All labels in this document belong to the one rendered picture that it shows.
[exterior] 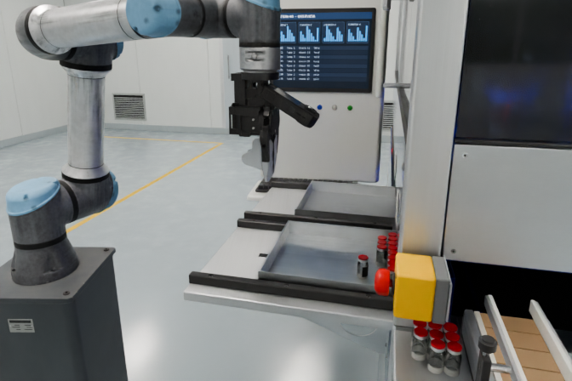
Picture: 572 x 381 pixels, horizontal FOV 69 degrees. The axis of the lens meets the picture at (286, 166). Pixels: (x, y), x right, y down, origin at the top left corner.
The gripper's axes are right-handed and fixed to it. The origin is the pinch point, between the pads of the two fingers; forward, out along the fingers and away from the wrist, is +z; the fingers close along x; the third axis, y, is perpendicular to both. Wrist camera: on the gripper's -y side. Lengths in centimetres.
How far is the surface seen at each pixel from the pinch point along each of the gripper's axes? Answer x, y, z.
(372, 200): -49, -20, 21
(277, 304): 10.7, -3.9, 21.5
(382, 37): -65, -20, -27
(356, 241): -18.6, -16.8, 21.2
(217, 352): -73, 44, 110
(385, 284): 20.2, -22.5, 9.0
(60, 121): -508, 484, 98
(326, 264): -5.4, -11.1, 21.2
